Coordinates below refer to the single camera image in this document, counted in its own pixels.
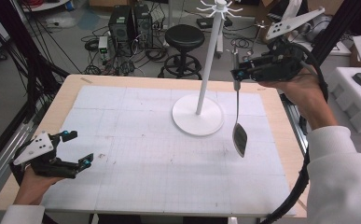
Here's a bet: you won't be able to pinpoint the small grey electronics box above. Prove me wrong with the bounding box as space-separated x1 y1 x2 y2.
97 35 109 54

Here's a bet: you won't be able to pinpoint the white utensil rack stand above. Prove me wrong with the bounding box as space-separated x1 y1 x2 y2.
172 0 243 137

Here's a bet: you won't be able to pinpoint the chrome floor stand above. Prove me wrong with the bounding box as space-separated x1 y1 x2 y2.
242 20 269 63

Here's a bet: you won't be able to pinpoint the black frame struts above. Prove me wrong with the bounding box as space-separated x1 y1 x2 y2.
279 0 361 138
0 0 71 125

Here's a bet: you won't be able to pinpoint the grey round device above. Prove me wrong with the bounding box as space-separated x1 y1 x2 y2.
303 12 333 43

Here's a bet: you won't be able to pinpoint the black computer tower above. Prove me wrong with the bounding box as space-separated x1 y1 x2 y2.
132 3 155 49
107 5 135 49

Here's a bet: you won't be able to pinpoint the black round stool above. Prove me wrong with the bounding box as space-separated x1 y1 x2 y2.
158 23 206 80

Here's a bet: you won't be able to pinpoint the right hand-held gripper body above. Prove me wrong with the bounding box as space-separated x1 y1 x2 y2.
248 7 326 83

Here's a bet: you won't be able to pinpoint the steel spatula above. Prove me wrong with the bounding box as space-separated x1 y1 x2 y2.
230 46 249 159

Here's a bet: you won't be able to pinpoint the white foam block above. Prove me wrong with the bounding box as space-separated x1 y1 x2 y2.
326 66 361 134

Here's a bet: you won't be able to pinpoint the person's left hand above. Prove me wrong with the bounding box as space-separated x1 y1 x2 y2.
15 167 65 205

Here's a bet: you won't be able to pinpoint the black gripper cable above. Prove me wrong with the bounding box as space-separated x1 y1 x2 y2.
259 41 330 224

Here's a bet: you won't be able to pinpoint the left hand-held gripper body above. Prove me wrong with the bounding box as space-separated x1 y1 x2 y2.
9 130 79 180

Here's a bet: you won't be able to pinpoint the white grid mat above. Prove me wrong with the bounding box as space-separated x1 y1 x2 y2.
39 84 298 217

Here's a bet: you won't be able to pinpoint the person's right hand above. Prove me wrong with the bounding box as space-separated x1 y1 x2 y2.
257 66 332 121

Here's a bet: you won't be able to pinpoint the tangle of floor cables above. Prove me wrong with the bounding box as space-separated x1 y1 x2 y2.
80 24 170 77

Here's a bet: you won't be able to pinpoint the wooden table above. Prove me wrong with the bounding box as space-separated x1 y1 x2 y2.
0 74 310 219

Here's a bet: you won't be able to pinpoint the flat black box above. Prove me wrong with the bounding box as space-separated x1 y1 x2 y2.
196 16 234 30

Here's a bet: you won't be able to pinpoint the aluminium rail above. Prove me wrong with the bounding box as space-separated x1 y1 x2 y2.
0 120 35 204
280 94 311 157

